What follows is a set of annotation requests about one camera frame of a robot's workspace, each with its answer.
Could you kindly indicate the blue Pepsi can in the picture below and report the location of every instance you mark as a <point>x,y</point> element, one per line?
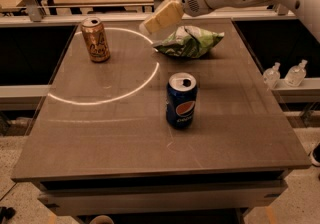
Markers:
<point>181,99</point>

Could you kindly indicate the right metal railing post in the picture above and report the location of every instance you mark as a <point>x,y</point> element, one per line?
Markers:
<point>282,10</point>

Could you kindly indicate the clear sanitizer bottle right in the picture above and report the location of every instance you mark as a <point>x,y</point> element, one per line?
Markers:
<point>296,74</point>

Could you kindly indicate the clear sanitizer bottle left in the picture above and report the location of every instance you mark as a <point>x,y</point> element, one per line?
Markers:
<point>272,75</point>

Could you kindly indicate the green chip bag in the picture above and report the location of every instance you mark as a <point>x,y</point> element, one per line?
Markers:
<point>189,42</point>

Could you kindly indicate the black object on floor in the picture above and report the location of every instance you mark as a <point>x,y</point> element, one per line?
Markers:
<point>6,213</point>

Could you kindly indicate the clear sanitizer bottle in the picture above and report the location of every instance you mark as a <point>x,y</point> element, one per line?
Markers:
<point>272,75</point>
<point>296,74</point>

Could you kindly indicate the orange soda can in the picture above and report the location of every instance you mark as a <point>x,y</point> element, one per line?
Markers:
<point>95,39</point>

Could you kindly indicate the grey table drawer frame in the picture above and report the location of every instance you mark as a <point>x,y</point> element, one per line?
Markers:
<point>170,193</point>

